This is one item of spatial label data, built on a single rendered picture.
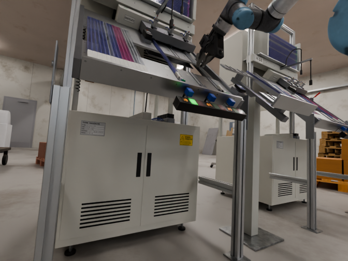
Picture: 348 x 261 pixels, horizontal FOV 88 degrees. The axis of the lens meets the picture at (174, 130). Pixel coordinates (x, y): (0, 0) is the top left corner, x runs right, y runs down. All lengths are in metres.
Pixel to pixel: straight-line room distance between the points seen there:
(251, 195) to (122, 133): 0.80
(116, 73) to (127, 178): 0.51
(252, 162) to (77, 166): 0.91
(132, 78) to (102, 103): 10.37
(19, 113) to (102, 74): 9.98
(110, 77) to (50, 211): 0.40
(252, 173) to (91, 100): 10.20
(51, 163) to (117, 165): 0.39
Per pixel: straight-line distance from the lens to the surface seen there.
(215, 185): 1.04
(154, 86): 0.66
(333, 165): 3.41
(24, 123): 10.50
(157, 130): 0.97
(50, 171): 0.58
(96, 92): 11.03
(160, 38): 1.19
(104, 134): 0.89
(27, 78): 10.86
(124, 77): 0.63
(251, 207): 1.21
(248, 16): 0.89
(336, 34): 0.45
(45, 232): 0.63
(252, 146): 1.16
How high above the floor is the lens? 0.50
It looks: 5 degrees up
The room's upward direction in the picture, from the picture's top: 3 degrees clockwise
